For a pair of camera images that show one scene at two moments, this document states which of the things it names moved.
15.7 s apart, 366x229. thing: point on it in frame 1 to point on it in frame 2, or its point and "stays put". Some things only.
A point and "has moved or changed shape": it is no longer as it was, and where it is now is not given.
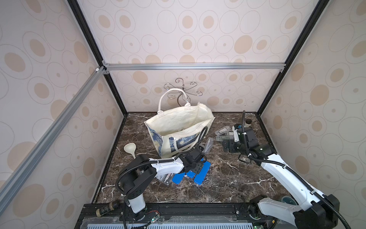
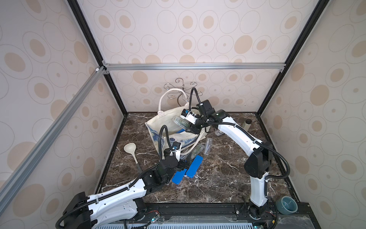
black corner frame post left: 78,14 stays put
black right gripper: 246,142 to 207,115
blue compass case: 202,172 has moved or changed shape
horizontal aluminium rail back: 193,66 stays put
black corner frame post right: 314,18 stays put
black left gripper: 199,164 to 183,165
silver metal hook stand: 183,91 stays put
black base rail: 228,213 stays put
